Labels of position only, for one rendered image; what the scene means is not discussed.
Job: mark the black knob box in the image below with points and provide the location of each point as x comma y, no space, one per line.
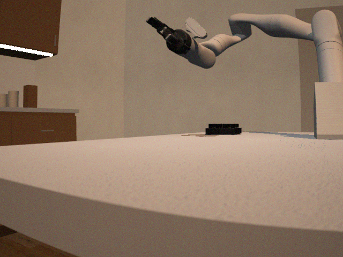
221,129

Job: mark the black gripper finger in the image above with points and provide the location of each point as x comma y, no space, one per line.
154,22
175,41

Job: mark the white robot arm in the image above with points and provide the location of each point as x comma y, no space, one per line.
324,33

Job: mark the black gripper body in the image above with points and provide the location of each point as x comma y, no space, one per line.
185,38

